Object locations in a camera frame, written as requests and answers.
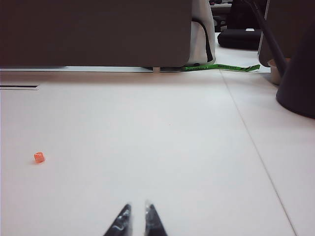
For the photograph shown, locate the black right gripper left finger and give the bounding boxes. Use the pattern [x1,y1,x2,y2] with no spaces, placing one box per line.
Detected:
[102,203,133,236]

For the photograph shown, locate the green tape strip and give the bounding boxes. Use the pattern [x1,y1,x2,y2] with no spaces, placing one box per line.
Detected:
[181,63,261,74]

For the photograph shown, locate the white bag with black strap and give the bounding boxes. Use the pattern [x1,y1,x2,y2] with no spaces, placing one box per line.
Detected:
[188,0,217,67]

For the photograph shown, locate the wide brown desk partition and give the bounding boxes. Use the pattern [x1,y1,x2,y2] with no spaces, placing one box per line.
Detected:
[0,0,193,69]

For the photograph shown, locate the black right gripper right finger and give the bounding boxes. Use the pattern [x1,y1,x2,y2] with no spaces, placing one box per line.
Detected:
[144,200,168,236]

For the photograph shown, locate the narrow brown desk partition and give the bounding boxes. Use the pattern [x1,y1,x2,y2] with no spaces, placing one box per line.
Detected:
[258,0,315,67]

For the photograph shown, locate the black zippered case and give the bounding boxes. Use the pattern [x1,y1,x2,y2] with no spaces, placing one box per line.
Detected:
[217,29,264,50]

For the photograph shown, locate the small beige paper bowl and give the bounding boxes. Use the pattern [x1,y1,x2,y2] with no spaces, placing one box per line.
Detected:
[267,58,292,86]

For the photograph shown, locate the orange die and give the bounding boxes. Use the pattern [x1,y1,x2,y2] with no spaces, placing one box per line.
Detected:
[33,151,46,164]

